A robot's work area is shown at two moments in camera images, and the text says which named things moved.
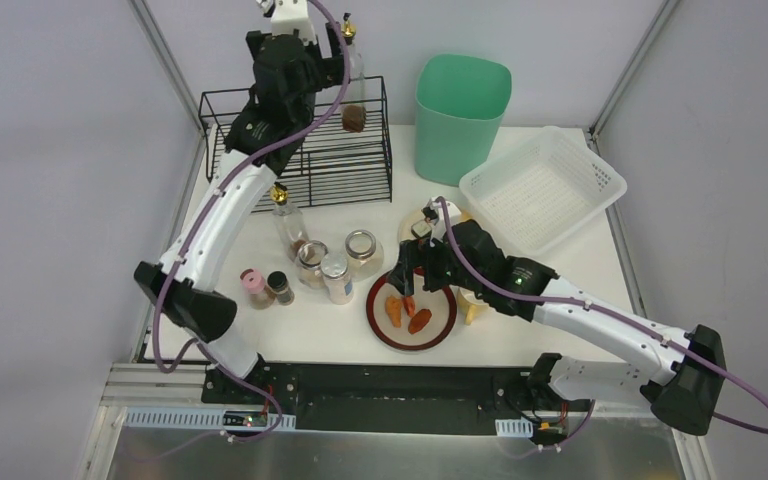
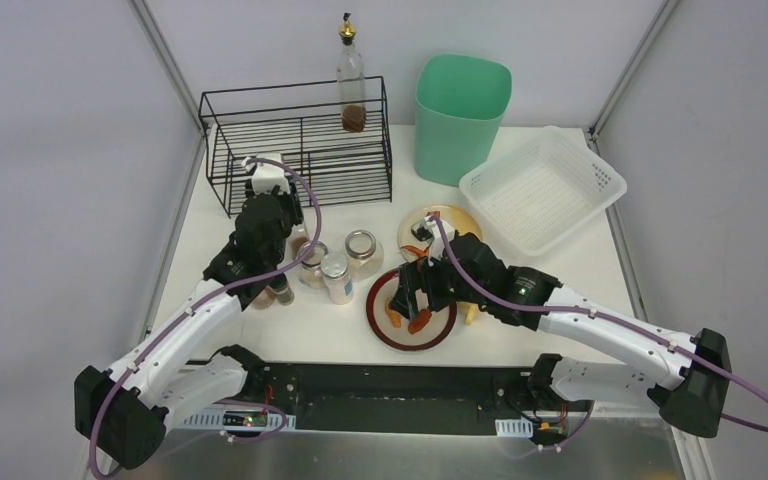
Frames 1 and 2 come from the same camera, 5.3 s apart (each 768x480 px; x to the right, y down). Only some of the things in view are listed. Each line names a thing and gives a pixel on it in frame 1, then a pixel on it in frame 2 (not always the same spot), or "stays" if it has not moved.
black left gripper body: (334, 59) -> (275, 192)
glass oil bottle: (353, 112) stays
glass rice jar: (309, 260) stays
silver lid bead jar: (337, 278) stays
